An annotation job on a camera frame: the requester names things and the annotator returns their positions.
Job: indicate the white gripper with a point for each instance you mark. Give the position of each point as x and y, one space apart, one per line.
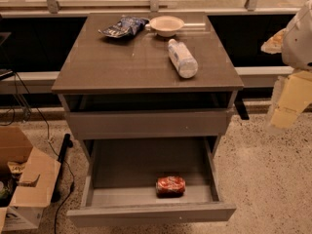
299 41

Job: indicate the red coke can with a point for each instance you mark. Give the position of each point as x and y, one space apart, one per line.
170 186

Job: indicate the black bar on floor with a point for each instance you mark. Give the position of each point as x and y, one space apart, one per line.
66 143

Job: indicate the blue chip bag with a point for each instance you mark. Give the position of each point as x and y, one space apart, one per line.
126 26

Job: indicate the closed grey upper drawer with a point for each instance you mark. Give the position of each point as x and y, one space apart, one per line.
100 125

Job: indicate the white bowl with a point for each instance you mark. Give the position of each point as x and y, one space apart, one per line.
166 26

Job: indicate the open cardboard box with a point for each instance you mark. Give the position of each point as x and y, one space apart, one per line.
28 178

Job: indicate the grey drawer cabinet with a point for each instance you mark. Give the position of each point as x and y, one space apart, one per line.
136 75

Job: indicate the clear plastic water bottle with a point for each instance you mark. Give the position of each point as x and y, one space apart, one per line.
185 64

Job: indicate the open grey middle drawer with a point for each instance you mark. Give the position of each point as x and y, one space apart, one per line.
120 186

